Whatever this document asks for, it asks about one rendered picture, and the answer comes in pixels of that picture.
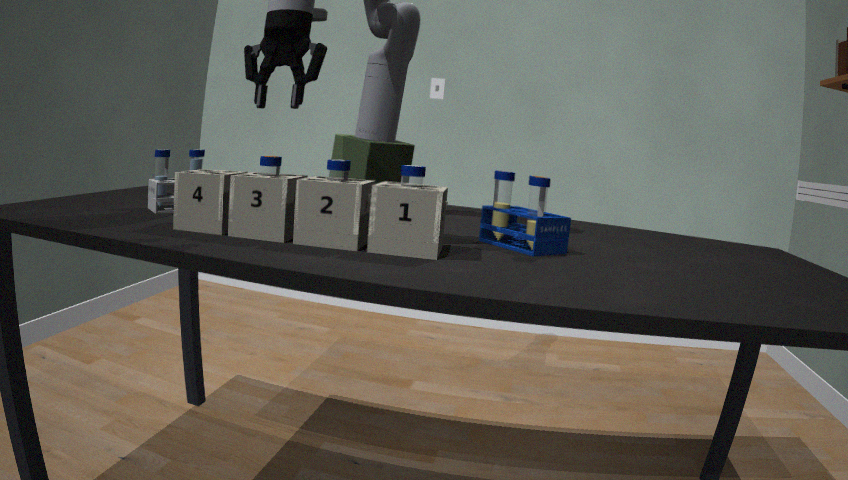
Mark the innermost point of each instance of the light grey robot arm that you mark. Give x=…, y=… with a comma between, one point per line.
x=386, y=70

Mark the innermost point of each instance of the white tube rack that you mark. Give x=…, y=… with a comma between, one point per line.
x=153, y=194

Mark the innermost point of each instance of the blue tube rack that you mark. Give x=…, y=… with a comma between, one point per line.
x=551, y=232

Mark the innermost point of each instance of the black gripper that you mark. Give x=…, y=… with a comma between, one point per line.
x=286, y=40

